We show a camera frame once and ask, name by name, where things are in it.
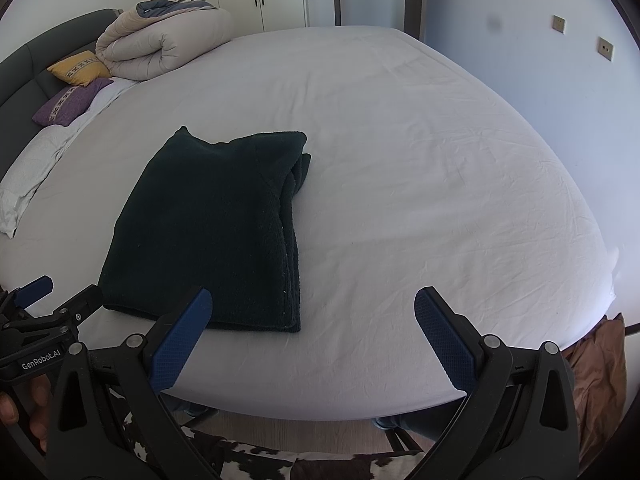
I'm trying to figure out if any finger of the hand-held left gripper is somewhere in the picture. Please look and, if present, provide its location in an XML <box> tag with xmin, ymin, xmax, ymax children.
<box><xmin>51</xmin><ymin>284</ymin><xmax>104</xmax><ymax>327</ymax></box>
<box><xmin>13</xmin><ymin>275</ymin><xmax>55</xmax><ymax>307</ymax></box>

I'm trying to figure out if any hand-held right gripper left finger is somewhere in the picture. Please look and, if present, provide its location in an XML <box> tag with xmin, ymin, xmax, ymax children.
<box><xmin>45</xmin><ymin>287</ymin><xmax>221</xmax><ymax>480</ymax></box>

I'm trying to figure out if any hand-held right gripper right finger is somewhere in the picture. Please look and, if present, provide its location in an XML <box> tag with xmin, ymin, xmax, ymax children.
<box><xmin>405</xmin><ymin>286</ymin><xmax>582</xmax><ymax>480</ymax></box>

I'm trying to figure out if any dark green sweater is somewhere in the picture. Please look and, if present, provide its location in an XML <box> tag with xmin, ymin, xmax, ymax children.
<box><xmin>97</xmin><ymin>126</ymin><xmax>313</xmax><ymax>334</ymax></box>

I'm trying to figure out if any person's left hand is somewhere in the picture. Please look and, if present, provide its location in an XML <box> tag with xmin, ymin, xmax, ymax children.
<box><xmin>0</xmin><ymin>376</ymin><xmax>53</xmax><ymax>442</ymax></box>

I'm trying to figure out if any white pillow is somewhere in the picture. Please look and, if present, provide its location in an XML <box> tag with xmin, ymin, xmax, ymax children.
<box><xmin>0</xmin><ymin>125</ymin><xmax>68</xmax><ymax>239</ymax></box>

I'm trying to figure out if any cow print rug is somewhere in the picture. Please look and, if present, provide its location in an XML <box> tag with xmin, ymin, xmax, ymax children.
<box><xmin>107</xmin><ymin>395</ymin><xmax>431</xmax><ymax>480</ymax></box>

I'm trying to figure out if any brown cloth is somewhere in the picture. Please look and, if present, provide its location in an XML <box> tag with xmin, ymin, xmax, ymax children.
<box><xmin>565</xmin><ymin>312</ymin><xmax>628</xmax><ymax>466</ymax></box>

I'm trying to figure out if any bed with white sheet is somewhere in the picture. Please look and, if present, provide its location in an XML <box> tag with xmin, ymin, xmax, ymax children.
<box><xmin>0</xmin><ymin>25</ymin><xmax>621</xmax><ymax>421</ymax></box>

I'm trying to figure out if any purple patterned pillow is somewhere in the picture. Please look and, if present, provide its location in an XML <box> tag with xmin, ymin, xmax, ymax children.
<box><xmin>31</xmin><ymin>77</ymin><xmax>115</xmax><ymax>127</ymax></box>

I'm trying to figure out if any yellow patterned pillow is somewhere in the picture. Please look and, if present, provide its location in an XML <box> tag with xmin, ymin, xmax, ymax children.
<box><xmin>47</xmin><ymin>50</ymin><xmax>113</xmax><ymax>87</ymax></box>

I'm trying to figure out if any dark grey headboard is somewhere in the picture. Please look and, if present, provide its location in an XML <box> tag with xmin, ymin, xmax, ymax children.
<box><xmin>0</xmin><ymin>8</ymin><xmax>123</xmax><ymax>181</ymax></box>

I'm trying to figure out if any beige folded duvet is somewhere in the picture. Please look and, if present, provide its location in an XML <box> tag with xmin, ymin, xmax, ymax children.
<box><xmin>95</xmin><ymin>0</ymin><xmax>236</xmax><ymax>81</ymax></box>

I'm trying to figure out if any brown door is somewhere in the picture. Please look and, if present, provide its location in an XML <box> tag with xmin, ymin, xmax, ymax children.
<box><xmin>402</xmin><ymin>0</ymin><xmax>427</xmax><ymax>43</ymax></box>

